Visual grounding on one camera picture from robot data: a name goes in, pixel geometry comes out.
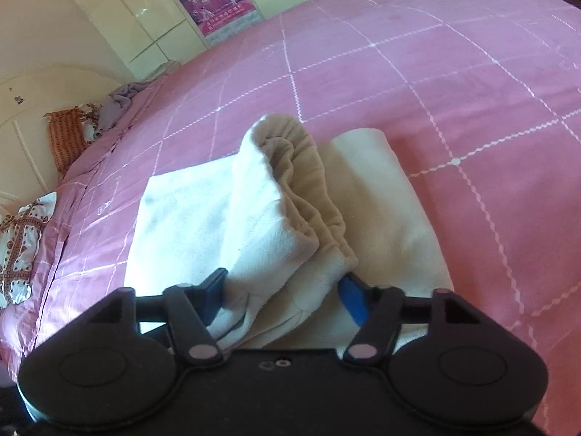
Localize grey crumpled garment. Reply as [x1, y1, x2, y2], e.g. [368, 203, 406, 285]
[94, 82, 150, 139]

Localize orange striped pillow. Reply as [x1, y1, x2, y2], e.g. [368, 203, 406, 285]
[44, 104, 101, 180]

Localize pink checked bed sheet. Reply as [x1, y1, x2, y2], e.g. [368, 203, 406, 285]
[1, 0, 580, 435]

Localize white sweatpants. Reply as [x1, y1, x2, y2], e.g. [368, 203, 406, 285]
[124, 114, 452, 351]

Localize cream round headboard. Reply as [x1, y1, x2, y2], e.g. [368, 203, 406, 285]
[0, 63, 133, 214]

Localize cream wardrobe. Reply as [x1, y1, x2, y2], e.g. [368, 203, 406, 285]
[49, 0, 415, 81]

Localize heart patterned white pillow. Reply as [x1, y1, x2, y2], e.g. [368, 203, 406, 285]
[1, 192, 57, 309]

